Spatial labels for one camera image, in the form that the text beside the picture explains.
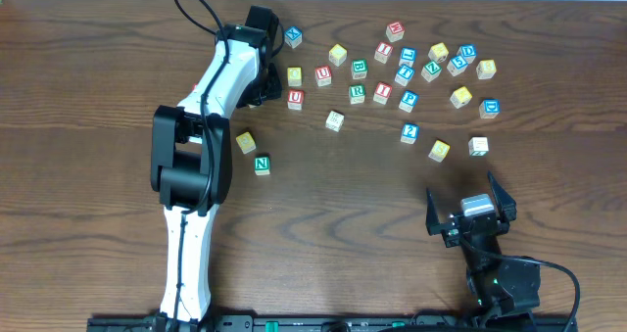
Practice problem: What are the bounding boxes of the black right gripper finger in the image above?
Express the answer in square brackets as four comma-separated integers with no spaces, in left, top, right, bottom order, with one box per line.
[425,189,441,236]
[487,171,517,221]

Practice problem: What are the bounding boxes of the red u block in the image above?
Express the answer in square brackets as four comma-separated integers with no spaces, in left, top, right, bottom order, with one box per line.
[314,65,332,87]
[287,89,305,111]

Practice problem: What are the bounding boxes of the green N block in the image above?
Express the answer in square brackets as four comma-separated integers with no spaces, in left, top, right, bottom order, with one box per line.
[254,156,270,175]

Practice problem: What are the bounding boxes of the green R block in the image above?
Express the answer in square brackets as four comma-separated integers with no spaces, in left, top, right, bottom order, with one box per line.
[349,84,365,104]

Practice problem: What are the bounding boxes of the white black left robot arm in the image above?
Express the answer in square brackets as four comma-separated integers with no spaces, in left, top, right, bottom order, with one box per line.
[150,24,282,327]

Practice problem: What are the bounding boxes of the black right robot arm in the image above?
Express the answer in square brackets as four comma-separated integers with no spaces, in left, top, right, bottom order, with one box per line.
[425,174,541,317]

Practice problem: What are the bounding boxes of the yellow O block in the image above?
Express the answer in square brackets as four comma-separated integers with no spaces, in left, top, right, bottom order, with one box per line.
[287,67,303,87]

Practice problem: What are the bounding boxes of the blue X block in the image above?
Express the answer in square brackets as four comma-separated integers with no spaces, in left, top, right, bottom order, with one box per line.
[284,26,303,49]

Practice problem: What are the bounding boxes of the yellow block left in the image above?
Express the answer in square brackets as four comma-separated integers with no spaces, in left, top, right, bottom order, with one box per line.
[236,131,257,155]

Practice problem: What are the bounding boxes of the white green block right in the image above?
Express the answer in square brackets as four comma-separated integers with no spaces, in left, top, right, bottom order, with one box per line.
[468,137,490,157]

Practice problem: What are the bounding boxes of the yellow S block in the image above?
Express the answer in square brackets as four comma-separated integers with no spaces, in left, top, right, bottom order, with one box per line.
[428,140,451,163]

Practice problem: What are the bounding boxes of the yellow block top middle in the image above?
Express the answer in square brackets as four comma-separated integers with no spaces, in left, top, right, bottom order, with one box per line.
[328,44,348,67]

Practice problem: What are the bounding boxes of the plain white wooden block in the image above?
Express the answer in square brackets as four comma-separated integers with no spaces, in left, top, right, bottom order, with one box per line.
[325,111,345,132]

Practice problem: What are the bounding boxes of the green B block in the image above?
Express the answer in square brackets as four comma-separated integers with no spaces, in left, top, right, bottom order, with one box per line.
[351,59,368,79]

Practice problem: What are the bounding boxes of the blue 2 block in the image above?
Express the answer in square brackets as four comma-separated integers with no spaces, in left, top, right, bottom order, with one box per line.
[401,123,419,144]

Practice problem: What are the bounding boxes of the blue D block lower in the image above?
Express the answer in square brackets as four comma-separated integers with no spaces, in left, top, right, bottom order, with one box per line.
[479,99,501,119]

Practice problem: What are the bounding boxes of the blue d block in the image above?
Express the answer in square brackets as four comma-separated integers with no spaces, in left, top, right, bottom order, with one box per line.
[479,99,501,119]
[457,44,477,65]

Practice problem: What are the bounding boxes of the red I block lower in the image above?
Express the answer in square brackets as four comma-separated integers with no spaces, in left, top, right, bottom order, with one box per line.
[373,82,392,105]

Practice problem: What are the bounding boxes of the red i block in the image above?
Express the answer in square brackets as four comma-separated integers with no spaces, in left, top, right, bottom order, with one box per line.
[373,82,392,105]
[374,42,393,64]

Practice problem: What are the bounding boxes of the red I block upper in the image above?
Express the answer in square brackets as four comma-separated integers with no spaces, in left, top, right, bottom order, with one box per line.
[374,42,393,64]

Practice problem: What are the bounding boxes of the blue P block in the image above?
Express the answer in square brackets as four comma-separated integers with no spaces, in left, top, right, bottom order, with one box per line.
[399,90,419,113]

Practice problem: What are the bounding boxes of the blue T block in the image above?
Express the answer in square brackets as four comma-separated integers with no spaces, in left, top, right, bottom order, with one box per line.
[395,65,415,87]

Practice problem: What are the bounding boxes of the red H block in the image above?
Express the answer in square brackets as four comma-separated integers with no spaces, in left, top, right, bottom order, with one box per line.
[386,22,405,43]

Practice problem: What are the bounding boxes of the yellow 8 block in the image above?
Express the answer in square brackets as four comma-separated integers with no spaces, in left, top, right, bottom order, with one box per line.
[476,60,497,80]

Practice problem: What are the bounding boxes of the blue L block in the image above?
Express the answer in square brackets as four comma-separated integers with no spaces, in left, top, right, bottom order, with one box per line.
[399,47,417,68]

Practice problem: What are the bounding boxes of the blue S block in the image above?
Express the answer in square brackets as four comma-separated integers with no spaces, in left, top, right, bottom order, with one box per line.
[447,55,468,76]

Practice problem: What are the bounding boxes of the green Z block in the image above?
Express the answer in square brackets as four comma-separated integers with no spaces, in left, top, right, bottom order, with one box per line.
[421,61,442,82]

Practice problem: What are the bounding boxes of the blue D block upper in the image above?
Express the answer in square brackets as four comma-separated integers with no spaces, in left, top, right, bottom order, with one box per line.
[457,44,477,65]

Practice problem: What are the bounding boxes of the yellow block upper right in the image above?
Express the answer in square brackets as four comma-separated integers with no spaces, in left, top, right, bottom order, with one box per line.
[428,42,449,64]

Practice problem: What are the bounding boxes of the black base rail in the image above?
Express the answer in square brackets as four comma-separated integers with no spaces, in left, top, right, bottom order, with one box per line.
[86,313,578,332]

